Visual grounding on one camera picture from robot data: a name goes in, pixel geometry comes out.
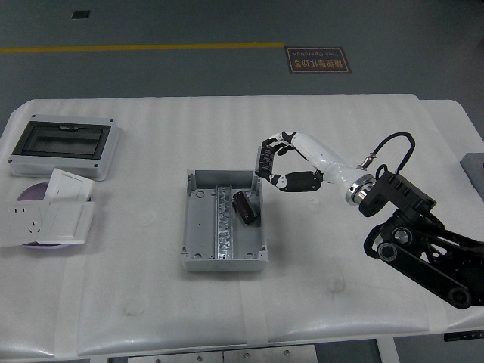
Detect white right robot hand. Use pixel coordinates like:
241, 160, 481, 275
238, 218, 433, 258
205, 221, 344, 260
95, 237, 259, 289
255, 130, 361, 202

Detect black cylindrical battery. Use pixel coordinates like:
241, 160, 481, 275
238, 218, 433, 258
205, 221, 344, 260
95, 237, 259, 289
232, 191, 259, 226

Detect open grey junction box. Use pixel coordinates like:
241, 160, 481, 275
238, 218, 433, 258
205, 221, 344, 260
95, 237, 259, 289
179, 168, 270, 273

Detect grey distribution box, dark window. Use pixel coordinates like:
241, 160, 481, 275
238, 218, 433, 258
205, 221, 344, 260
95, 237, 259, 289
8, 114, 123, 182

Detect dark floor sign, orange print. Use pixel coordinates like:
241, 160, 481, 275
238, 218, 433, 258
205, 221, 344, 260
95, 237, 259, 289
284, 47, 352, 75

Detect grey flat block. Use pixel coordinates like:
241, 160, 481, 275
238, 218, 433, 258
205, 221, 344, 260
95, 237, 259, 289
459, 152, 484, 187

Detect white foam table mat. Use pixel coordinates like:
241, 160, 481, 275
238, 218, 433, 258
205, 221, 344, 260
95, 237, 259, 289
0, 93, 484, 359

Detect purple round plate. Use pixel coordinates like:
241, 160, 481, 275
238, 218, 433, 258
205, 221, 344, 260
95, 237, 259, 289
17, 181, 94, 250

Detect metal table frame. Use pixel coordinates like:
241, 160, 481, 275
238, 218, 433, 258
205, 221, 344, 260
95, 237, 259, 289
106, 334, 484, 363

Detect white wall switch panel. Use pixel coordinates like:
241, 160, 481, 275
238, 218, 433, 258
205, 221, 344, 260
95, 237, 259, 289
36, 200, 96, 245
45, 168, 95, 202

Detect white wall socket panel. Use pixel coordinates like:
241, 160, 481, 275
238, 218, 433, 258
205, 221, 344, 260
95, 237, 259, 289
0, 202, 51, 248

